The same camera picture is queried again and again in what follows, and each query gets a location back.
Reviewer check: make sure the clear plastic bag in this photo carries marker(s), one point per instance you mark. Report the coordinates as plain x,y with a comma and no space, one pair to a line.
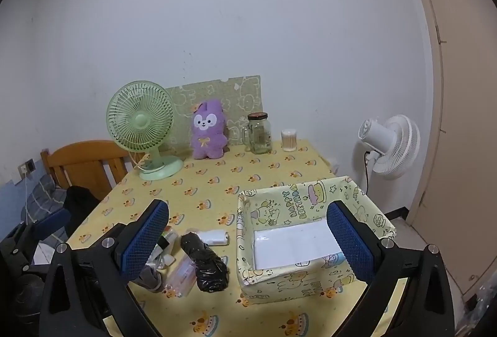
481,306

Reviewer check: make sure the grey sock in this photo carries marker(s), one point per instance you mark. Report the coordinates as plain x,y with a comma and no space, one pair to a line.
149,280

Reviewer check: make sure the purple plush toy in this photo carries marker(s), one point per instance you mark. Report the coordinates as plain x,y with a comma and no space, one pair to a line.
207,131

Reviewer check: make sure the white soft packet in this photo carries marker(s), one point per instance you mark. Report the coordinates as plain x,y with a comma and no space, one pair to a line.
215,237

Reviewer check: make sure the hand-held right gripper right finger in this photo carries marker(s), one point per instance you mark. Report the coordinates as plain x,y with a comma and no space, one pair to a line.
351,244

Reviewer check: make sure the yellow printed tablecloth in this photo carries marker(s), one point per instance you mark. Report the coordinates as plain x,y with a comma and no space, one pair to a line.
217,182

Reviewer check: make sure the green desk fan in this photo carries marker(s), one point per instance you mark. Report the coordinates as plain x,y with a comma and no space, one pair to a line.
139,121

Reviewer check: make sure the cotton swab container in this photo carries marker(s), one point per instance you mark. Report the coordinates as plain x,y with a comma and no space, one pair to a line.
289,141

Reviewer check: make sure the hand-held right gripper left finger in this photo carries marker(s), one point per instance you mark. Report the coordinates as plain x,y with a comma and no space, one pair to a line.
145,240

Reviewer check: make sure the beige door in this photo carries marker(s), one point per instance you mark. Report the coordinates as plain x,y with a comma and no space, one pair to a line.
466,127

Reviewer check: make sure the wall socket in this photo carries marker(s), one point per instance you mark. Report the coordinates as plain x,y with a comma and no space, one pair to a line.
26,166

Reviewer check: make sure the glass jar with lid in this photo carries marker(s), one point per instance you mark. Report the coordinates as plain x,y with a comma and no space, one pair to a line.
259,135

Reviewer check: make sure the black plastic packet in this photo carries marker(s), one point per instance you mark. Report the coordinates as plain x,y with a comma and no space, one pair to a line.
205,263

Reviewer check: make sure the yellow printed storage box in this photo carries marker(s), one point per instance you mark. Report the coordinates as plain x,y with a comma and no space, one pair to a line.
279,282

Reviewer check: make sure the green printed board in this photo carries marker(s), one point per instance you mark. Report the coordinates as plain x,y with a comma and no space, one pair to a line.
240,96

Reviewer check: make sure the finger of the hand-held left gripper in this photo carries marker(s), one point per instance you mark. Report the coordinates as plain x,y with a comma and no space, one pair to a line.
52,221
114,230

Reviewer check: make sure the black cloth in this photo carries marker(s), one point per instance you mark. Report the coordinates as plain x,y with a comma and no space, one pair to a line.
79,205

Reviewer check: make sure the plaid bedding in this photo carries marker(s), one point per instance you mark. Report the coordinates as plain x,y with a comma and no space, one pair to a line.
42,197

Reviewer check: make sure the clear pink mask packet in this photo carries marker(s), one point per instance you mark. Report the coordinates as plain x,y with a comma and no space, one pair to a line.
180,277

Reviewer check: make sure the white standing fan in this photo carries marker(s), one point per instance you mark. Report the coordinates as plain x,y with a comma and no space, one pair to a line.
382,143

